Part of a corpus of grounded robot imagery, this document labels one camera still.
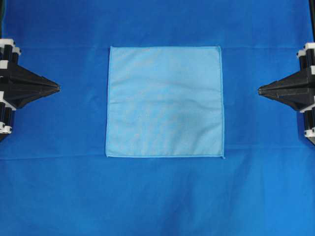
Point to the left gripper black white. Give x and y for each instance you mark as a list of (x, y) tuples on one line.
[(12, 100)]

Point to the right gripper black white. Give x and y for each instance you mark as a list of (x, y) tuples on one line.
[(298, 100)]

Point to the light blue towel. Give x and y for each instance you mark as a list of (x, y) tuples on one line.
[(165, 102)]

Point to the dark blue table cloth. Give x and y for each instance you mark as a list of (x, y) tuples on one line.
[(55, 179)]

